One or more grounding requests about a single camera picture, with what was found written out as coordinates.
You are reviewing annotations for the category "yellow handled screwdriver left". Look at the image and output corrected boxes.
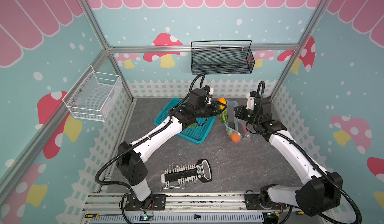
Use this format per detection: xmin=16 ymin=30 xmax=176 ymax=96
xmin=84 ymin=214 xmax=120 ymax=219

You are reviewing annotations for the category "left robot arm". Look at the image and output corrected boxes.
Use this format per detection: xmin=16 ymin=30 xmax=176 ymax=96
xmin=95 ymin=100 xmax=227 ymax=210

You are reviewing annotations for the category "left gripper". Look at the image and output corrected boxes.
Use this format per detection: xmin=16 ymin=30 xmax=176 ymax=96
xmin=194 ymin=100 xmax=227 ymax=118

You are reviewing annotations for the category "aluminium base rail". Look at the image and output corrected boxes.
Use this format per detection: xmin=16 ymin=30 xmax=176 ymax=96
xmin=80 ymin=191 xmax=331 ymax=224

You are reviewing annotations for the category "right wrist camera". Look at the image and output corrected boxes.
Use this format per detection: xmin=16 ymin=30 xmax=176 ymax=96
xmin=246 ymin=91 xmax=272 ymax=115

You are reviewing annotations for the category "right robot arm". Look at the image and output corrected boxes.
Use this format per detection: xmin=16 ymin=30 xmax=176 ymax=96
xmin=234 ymin=104 xmax=363 ymax=224

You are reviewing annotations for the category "clear zip top bag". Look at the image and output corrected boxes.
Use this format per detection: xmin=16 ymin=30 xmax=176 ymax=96
xmin=225 ymin=100 xmax=251 ymax=143

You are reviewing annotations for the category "black wire wall basket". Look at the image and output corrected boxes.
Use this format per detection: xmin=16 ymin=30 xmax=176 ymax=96
xmin=191 ymin=40 xmax=255 ymax=75

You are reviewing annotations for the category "orange toy tomato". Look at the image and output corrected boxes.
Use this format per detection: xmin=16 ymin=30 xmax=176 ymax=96
xmin=231 ymin=133 xmax=242 ymax=143

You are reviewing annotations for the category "teal plastic basket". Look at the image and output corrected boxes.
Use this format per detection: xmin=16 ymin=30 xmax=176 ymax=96
xmin=154 ymin=98 xmax=216 ymax=144

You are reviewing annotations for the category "white wire wall basket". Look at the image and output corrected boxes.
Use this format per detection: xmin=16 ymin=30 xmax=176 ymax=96
xmin=63 ymin=66 xmax=123 ymax=122

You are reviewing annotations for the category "black screwdriver bit set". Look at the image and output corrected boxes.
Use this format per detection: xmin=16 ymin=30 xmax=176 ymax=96
xmin=161 ymin=159 xmax=213 ymax=188

